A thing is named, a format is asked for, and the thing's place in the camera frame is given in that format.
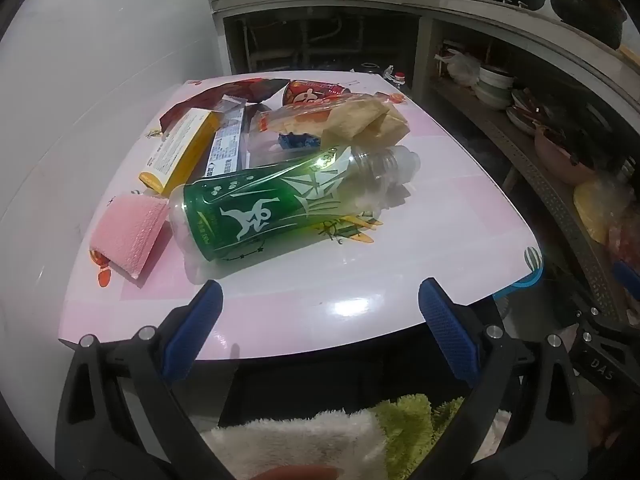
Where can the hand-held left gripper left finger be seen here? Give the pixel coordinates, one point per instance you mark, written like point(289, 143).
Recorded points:
point(192, 330)

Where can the bottle with red cap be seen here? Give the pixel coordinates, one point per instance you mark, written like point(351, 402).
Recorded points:
point(401, 81)

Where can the yellow cardboard box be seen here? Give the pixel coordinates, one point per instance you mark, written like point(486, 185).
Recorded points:
point(180, 147)

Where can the blue and white carton box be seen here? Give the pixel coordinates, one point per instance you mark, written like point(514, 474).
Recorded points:
point(226, 145)

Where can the red drink can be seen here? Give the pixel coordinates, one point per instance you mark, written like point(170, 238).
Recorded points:
point(310, 94)

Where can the yellow bag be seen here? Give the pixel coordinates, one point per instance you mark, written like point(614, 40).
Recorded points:
point(592, 210)

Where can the pink sponge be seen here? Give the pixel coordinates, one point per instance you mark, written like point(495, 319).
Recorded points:
point(130, 235)

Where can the pink basin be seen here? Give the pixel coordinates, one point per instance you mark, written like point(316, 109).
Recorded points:
point(560, 157)

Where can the small blue wrapper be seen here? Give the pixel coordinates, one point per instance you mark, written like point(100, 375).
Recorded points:
point(300, 141)

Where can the stack of plates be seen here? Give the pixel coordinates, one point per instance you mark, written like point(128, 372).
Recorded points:
point(522, 112)

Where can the white fluffy towel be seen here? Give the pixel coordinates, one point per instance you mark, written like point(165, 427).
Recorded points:
point(300, 440)

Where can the dark jar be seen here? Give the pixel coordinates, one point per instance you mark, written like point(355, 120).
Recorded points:
point(371, 68)

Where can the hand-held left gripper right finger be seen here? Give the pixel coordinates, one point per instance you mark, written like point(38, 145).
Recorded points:
point(447, 330)

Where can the white plastic bag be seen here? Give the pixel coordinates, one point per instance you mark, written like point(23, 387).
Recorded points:
point(462, 67)

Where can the dark red foil wrapper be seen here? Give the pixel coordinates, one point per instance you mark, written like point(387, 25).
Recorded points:
point(240, 89)

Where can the green fluffy towel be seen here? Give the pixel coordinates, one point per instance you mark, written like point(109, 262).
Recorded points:
point(405, 425)

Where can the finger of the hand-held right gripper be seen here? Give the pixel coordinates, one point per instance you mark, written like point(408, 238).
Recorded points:
point(597, 360)

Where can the crumpled brown paper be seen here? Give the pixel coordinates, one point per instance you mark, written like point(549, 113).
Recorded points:
point(365, 120)

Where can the stack of white bowls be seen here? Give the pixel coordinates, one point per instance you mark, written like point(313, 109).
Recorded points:
point(495, 85)

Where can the black cooking pot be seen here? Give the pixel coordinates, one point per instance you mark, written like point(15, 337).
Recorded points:
point(585, 10)

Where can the green label plastic bottle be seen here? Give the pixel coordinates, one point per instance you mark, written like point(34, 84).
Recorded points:
point(260, 205)

